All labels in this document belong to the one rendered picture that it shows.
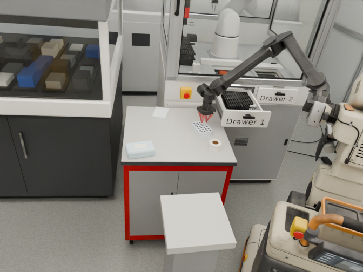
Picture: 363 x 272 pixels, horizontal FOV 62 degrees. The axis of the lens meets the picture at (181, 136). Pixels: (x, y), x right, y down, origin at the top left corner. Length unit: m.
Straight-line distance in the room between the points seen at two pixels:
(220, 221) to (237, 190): 1.30
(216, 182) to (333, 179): 0.61
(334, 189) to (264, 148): 0.99
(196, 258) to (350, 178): 0.77
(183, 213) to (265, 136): 1.24
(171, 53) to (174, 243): 1.16
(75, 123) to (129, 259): 0.94
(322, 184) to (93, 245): 1.46
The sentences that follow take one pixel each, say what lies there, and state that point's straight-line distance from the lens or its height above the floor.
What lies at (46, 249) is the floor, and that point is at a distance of 2.24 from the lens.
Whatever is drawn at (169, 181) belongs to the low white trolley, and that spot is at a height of 0.61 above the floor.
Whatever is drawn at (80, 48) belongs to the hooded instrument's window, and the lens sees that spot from 1.70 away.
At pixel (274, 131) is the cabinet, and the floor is 0.56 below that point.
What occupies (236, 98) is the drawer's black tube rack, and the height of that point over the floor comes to 0.90.
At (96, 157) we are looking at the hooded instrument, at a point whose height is 0.44.
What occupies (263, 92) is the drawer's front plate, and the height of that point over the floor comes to 0.90.
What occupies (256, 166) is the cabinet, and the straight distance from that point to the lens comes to 2.57.
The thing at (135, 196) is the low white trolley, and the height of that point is 0.49.
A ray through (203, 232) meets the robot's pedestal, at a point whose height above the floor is 0.76.
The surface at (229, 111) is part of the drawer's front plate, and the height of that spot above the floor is 0.92.
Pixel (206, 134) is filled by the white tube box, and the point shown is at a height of 0.78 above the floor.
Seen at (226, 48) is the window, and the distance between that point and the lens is 1.99.
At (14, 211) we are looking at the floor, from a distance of 2.52.
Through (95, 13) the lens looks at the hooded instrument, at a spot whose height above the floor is 1.40.
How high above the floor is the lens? 1.77
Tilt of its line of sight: 34 degrees down
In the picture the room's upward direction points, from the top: 6 degrees clockwise
